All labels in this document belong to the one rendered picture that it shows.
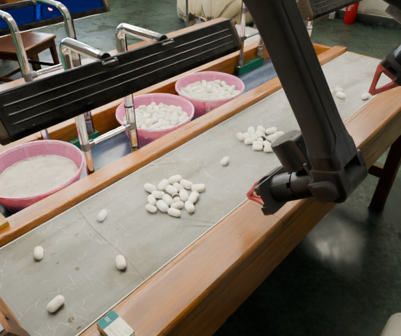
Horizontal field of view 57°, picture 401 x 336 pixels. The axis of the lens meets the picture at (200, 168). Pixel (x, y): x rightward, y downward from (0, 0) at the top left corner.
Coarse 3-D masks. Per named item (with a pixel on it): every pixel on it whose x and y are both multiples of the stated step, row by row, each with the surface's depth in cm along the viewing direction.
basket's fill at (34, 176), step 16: (32, 160) 110; (48, 160) 109; (64, 160) 109; (0, 176) 104; (16, 176) 103; (32, 176) 103; (48, 176) 103; (64, 176) 103; (0, 192) 98; (16, 192) 98; (32, 192) 98
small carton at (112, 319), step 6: (114, 312) 64; (102, 318) 63; (108, 318) 63; (114, 318) 63; (120, 318) 63; (102, 324) 62; (108, 324) 62; (114, 324) 62; (120, 324) 62; (126, 324) 62; (102, 330) 62; (108, 330) 62; (114, 330) 62; (120, 330) 62; (126, 330) 62; (132, 330) 62
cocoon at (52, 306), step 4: (56, 296) 70; (60, 296) 70; (52, 300) 69; (56, 300) 69; (60, 300) 69; (64, 300) 70; (48, 304) 69; (52, 304) 68; (56, 304) 69; (60, 304) 69; (48, 308) 68; (52, 308) 68; (56, 308) 69; (52, 312) 69
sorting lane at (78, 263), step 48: (192, 144) 115; (240, 144) 115; (144, 192) 97; (240, 192) 97; (48, 240) 84; (96, 240) 84; (144, 240) 84; (192, 240) 84; (0, 288) 73; (48, 288) 73; (96, 288) 73
